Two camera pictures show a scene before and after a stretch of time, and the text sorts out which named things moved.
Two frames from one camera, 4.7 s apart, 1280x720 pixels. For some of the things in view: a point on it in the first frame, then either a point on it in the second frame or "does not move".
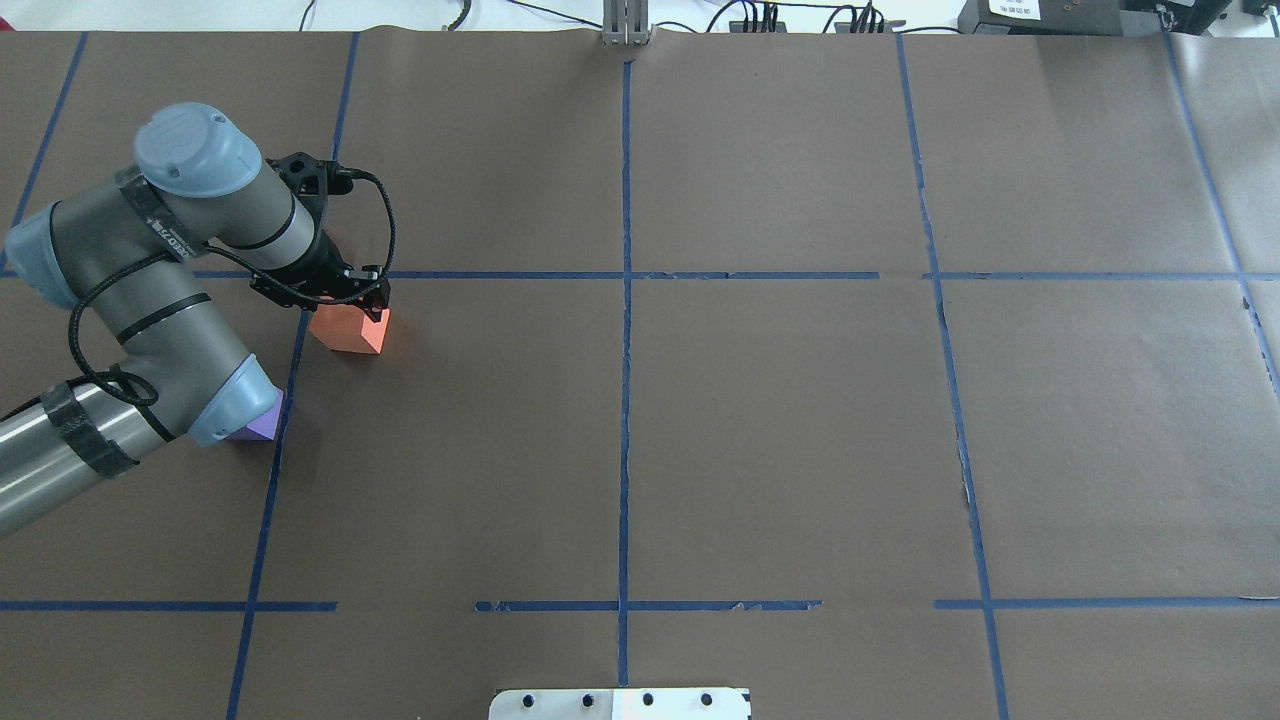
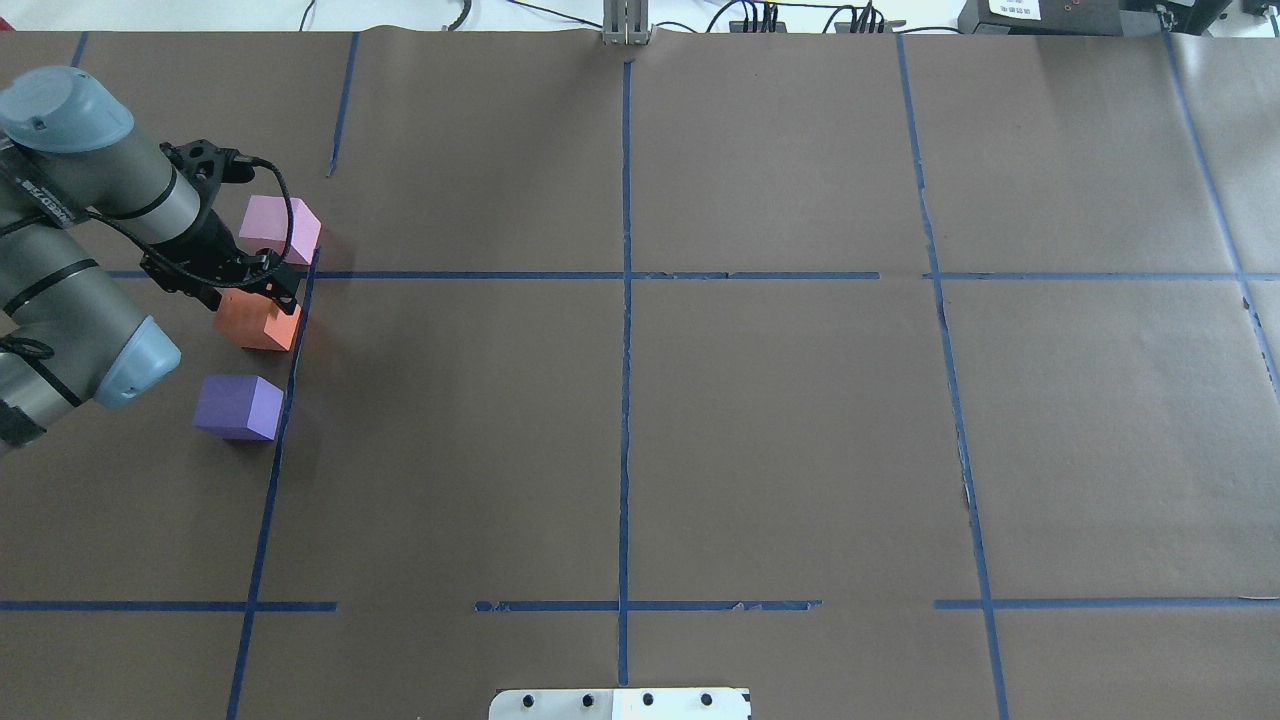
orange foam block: (347, 328) → (254, 321)
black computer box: (1089, 17) does not move
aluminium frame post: (626, 23) does not move
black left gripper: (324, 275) → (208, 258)
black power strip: (851, 26) does not move
